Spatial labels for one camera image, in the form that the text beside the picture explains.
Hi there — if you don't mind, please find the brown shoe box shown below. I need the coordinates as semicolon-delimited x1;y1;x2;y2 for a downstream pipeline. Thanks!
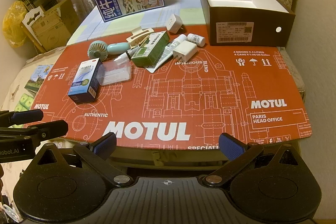
201;0;295;47

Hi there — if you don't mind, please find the white smart plug socket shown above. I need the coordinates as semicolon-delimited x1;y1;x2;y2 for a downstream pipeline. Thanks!
166;14;183;34

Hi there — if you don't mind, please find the white charger block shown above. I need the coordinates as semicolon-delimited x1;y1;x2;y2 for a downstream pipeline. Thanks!
173;40;198;62

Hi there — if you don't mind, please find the pastel checkered tablecloth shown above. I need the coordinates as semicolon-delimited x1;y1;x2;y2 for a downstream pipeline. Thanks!
67;0;205;45

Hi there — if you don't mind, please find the yellow plastic bag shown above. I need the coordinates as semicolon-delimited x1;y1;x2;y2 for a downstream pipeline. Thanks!
2;1;27;48

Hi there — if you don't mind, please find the blue medicine box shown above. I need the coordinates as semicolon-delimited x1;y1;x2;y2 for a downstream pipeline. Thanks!
68;58;101;105

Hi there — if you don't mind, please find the green throat spray box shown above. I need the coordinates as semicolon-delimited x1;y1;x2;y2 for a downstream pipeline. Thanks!
131;31;169;67

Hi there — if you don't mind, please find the white cream tube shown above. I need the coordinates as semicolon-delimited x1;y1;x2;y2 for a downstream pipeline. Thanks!
146;34;187;73

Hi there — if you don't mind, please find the clear plastic case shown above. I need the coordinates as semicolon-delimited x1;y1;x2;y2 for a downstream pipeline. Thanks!
97;61;131;86

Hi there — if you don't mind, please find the mint handheld fan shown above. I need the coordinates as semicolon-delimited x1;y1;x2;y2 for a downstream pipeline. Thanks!
87;40;130;61

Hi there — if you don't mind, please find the small spray bottle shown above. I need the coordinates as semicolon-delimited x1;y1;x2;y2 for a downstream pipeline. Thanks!
114;46;140;65

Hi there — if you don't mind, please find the brown cardboard carton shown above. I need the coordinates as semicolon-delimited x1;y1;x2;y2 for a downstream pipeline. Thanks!
21;0;80;53

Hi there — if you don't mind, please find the white pill bottle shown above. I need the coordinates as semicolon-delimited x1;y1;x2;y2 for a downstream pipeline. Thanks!
187;34;206;47

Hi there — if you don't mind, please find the cream hair claw clip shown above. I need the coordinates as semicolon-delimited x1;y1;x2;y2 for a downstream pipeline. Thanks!
126;27;154;48

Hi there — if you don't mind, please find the red Motul cardboard sheet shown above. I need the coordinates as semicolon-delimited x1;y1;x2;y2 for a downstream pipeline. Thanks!
26;25;313;151

